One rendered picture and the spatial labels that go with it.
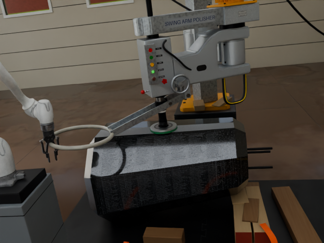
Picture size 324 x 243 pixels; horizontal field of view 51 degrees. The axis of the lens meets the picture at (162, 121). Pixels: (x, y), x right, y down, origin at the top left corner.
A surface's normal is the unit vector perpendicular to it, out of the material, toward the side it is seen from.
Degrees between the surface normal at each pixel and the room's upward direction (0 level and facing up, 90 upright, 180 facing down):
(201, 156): 45
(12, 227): 90
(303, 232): 0
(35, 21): 90
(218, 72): 90
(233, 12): 90
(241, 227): 0
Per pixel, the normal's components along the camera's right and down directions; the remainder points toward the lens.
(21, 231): -0.11, 0.34
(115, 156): -0.15, -0.43
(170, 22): 0.33, 0.28
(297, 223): -0.11, -0.94
